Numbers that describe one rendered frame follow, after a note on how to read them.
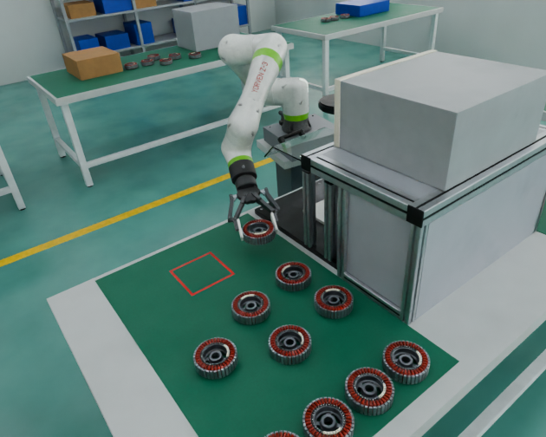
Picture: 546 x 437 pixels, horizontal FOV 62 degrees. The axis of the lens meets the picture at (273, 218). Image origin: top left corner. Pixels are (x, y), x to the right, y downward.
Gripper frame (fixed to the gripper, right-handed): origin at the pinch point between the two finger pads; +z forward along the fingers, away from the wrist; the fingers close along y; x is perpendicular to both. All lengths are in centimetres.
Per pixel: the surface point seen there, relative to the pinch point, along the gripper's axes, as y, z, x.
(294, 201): -19.6, -18.1, -18.8
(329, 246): -19.7, 13.5, 6.4
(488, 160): -57, 13, 42
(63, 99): 94, -191, -122
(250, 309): 9.4, 28.2, 9.3
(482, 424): -63, 75, -31
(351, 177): -22.6, 6.8, 35.7
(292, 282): -5.0, 22.1, 6.3
